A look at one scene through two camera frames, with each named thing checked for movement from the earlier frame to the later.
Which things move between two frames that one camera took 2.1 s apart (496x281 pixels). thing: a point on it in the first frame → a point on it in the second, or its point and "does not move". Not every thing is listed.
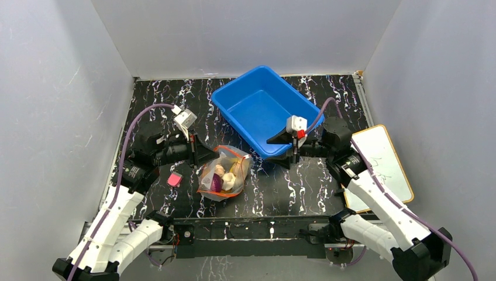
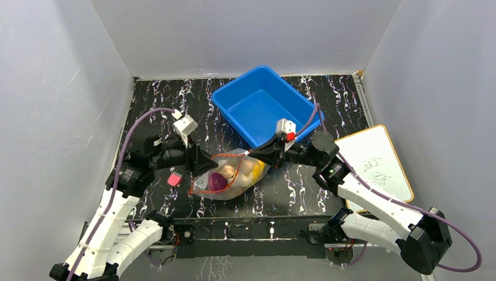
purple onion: (216, 184) does not move
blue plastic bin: (257, 105) does not move
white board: (381, 156) does not move
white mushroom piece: (227, 186) → (248, 167)
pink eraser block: (174, 180) does not move
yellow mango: (236, 168) → (258, 168)
